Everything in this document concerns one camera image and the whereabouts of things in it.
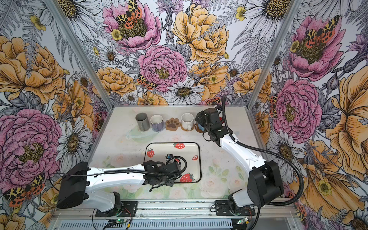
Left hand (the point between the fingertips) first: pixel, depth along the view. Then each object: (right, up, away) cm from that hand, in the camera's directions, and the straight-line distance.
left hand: (167, 181), depth 78 cm
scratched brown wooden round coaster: (+18, +26, +30) cm, 43 cm away
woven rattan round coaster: (+10, +25, +28) cm, 39 cm away
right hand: (+18, +32, +7) cm, 38 cm away
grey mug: (-20, +31, +21) cm, 43 cm away
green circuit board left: (-22, -17, -7) cm, 28 cm away
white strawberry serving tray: (+13, +12, +17) cm, 25 cm away
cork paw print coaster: (-1, +29, +32) cm, 44 cm away
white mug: (+11, +32, +22) cm, 40 cm away
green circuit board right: (+38, -17, -7) cm, 42 cm away
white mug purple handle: (-10, +30, +24) cm, 40 cm away
